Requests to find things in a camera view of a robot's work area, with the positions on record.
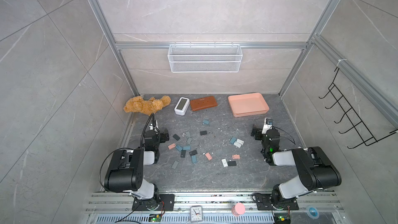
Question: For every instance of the blue tape roll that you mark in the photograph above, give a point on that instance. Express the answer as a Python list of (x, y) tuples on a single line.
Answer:
[(312, 212)]

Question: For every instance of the black wire hook rack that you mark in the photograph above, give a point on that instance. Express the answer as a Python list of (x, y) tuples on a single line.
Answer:
[(356, 123)]

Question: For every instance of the black eraser front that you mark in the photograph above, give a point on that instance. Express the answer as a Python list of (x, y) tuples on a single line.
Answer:
[(232, 163)]

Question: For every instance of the pink eraser centre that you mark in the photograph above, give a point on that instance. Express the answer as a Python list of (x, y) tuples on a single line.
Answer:
[(208, 156)]

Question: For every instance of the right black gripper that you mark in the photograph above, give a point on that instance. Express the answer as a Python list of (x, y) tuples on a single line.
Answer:
[(259, 133)]

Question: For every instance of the white digital clock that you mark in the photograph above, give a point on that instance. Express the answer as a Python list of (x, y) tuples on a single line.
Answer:
[(182, 106)]

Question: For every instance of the brown teddy bear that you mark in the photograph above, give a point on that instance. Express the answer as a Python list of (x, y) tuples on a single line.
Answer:
[(139, 105)]

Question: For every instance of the white eraser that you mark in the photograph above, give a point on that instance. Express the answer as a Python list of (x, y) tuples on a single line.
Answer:
[(224, 162), (240, 142), (237, 144)]

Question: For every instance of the pink round cap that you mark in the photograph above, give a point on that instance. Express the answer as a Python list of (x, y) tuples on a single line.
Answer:
[(238, 209)]

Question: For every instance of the grey eraser front left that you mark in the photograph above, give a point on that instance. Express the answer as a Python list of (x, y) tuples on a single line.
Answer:
[(175, 165)]

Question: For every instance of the white wire mesh basket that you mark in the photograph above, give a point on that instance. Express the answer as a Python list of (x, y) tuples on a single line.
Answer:
[(212, 58)]

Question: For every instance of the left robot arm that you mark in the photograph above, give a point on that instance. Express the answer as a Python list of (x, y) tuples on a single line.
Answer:
[(125, 173)]

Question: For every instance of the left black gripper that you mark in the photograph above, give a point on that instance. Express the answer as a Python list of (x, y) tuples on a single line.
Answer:
[(161, 136)]

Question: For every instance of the white eraser front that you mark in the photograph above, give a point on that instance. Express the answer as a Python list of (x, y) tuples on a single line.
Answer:
[(224, 162)]

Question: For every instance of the brown leather case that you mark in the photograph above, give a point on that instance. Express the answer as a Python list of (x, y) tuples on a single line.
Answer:
[(203, 103)]

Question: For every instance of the pink eraser left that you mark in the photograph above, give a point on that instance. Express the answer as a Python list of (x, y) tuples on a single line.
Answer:
[(172, 146)]

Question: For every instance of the pink storage tray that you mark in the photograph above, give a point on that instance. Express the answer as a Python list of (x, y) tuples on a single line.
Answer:
[(248, 104)]

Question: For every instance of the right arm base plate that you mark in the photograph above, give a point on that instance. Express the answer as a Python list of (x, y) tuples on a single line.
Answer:
[(268, 202)]

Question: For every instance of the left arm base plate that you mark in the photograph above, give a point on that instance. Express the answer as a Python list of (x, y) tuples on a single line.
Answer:
[(162, 202)]

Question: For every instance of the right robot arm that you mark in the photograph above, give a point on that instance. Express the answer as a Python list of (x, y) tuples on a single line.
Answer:
[(315, 170)]

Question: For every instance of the small analog clock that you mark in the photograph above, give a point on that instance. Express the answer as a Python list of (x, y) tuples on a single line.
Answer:
[(196, 214)]

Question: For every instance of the teal eraser near tray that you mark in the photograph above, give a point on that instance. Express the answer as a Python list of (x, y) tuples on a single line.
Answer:
[(233, 140)]

